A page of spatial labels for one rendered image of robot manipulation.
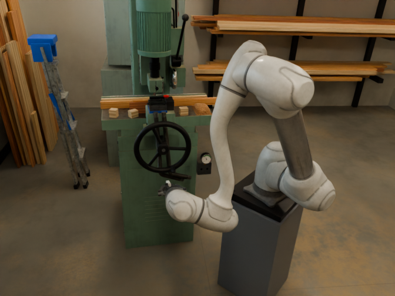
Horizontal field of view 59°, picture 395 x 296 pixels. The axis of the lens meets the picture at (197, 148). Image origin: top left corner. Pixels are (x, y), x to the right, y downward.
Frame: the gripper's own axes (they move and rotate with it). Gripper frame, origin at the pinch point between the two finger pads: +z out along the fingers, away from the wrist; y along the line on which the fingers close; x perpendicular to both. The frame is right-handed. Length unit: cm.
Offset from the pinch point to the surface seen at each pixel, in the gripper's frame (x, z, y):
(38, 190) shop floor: 28, 128, 87
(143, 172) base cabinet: 0.6, 37.0, 9.3
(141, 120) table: -29.5, 26.1, 9.4
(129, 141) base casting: -18.5, 30.2, 16.3
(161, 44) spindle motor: -68, 21, -2
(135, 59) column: -64, 50, 10
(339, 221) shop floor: 52, 58, -132
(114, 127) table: -26.6, 27.1, 23.8
